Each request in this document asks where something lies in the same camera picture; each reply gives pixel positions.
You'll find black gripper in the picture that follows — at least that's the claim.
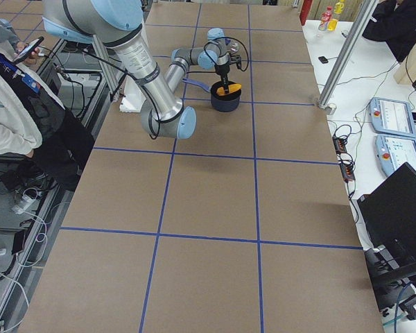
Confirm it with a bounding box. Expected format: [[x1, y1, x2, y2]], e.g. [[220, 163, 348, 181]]
[[215, 62, 229, 94]]

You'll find yellow corn cob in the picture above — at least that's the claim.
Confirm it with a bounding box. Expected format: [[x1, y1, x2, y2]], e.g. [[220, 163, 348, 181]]
[[216, 83, 242, 96]]

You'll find glass pot lid blue knob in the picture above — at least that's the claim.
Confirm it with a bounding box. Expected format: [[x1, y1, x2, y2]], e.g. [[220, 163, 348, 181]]
[[225, 39, 241, 54]]

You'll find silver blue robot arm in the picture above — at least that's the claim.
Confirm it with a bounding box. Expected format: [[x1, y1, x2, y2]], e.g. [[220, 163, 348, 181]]
[[43, 0, 231, 139]]

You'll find person's hand holding phone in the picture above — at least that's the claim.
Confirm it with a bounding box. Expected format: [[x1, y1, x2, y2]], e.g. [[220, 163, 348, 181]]
[[16, 42, 40, 66]]

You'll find dark blue saucepan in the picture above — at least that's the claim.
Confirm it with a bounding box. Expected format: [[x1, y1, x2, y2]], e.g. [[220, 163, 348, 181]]
[[182, 78, 243, 113]]

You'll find small black square pad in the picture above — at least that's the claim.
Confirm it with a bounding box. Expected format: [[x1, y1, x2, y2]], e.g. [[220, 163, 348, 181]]
[[318, 56, 329, 64]]

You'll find red plastic bottle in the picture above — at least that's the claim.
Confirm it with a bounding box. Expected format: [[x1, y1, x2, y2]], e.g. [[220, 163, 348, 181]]
[[318, 6, 335, 31]]

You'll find yellow bottle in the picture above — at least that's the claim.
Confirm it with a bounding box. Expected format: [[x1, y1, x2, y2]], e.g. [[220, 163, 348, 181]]
[[327, 0, 345, 31]]

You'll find black power strip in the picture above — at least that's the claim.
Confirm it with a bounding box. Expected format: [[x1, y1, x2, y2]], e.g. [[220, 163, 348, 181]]
[[332, 135, 356, 183]]

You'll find upper blue teach pendant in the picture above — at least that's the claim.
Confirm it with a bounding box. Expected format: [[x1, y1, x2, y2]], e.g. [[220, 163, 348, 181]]
[[368, 97, 416, 138]]

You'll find blue teach pendant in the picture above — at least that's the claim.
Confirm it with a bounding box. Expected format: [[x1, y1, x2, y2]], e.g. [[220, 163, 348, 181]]
[[375, 134, 416, 176], [368, 97, 416, 138]]

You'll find lower blue teach pendant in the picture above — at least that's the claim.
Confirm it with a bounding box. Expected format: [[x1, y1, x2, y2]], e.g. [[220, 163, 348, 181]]
[[375, 134, 416, 176]]

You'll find seated person in black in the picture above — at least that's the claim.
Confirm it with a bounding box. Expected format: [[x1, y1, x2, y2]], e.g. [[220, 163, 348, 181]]
[[362, 0, 416, 62]]

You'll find black smartphone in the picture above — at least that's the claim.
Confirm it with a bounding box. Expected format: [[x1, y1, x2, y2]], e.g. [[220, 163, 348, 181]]
[[12, 36, 44, 64]]

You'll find person in white jacket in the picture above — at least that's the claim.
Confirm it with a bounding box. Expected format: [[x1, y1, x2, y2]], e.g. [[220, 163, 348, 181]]
[[0, 20, 94, 191]]

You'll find black laptop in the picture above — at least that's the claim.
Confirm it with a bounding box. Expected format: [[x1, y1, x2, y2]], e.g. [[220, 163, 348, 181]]
[[356, 161, 416, 257]]

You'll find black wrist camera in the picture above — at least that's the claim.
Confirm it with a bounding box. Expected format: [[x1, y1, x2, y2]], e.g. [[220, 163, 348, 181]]
[[228, 53, 243, 71]]

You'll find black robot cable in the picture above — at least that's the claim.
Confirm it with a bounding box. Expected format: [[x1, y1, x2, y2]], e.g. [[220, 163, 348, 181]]
[[37, 37, 153, 139]]

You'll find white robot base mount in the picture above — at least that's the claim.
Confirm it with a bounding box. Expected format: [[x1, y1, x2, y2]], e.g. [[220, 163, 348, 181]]
[[119, 76, 146, 113]]

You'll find aluminium frame post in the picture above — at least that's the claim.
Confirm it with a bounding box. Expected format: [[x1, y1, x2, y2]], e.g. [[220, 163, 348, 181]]
[[317, 0, 378, 115]]

